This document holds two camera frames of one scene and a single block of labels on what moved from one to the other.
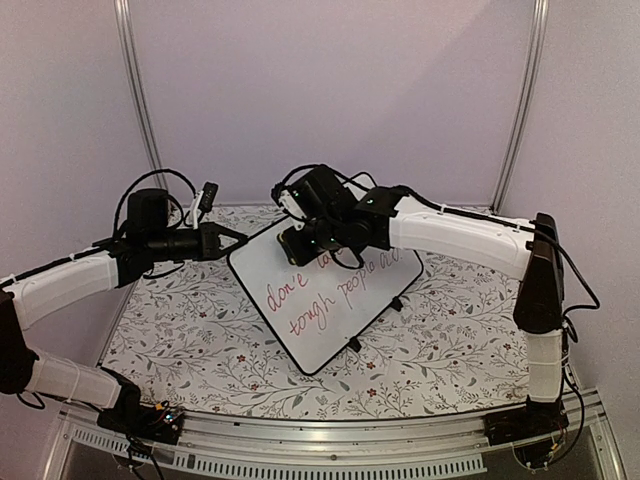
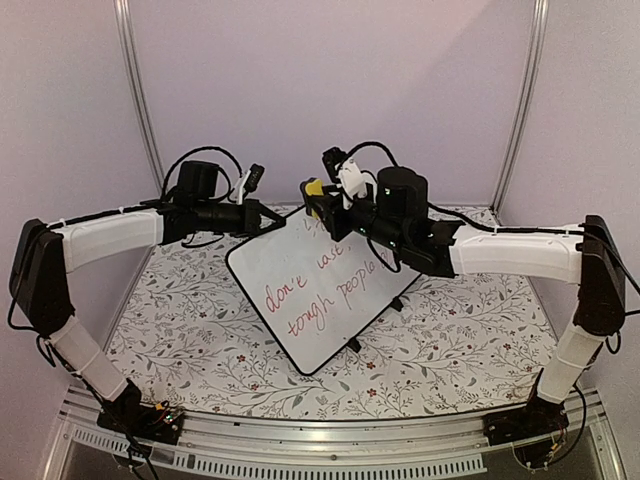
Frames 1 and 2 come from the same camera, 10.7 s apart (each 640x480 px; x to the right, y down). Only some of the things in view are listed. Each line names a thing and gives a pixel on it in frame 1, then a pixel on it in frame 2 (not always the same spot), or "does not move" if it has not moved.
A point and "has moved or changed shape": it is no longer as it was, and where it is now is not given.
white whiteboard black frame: [322, 308] does not move
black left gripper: [215, 228] -> [251, 221]
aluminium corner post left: [128, 30] does not move
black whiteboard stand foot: [354, 344] does not move
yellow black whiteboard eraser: [287, 242] has moved or changed shape
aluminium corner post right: [526, 103] does not move
